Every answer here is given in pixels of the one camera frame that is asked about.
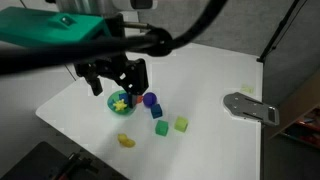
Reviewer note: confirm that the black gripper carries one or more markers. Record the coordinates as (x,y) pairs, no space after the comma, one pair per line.
(133,75)

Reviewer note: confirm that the yellow gear toy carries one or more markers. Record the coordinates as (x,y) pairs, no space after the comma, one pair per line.
(120,105)

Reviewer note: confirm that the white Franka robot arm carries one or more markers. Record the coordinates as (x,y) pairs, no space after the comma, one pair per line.
(93,6)

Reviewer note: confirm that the green blue bowl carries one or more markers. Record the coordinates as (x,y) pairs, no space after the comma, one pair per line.
(113,98)

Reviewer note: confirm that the blue toy block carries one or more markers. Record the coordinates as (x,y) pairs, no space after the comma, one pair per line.
(123,97)

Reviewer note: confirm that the yellow duck toy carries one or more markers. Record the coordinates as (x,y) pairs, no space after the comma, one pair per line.
(126,141)

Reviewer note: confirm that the green cube block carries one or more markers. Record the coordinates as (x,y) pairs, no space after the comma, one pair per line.
(161,128)

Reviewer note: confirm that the wooden toy shelf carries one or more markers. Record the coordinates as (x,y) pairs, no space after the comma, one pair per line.
(300,113)

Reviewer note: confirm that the orange ball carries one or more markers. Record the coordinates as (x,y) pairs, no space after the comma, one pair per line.
(139,99)

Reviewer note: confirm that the purple ball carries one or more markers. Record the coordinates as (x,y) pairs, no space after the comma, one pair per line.
(149,99)

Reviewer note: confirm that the blue cube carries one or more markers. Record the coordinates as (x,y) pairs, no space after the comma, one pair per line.
(156,111)

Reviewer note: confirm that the lime green cube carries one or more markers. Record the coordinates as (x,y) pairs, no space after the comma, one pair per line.
(181,124)

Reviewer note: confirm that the black equipment case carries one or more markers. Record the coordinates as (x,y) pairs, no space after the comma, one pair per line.
(30,163)

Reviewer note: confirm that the pale yellow tape patch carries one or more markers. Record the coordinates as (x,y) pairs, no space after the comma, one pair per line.
(247,89)

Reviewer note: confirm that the grey metal mounting plate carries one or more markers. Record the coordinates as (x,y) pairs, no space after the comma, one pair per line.
(248,108)

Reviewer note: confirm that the black tripod stand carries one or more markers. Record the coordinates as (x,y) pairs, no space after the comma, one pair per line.
(278,30)

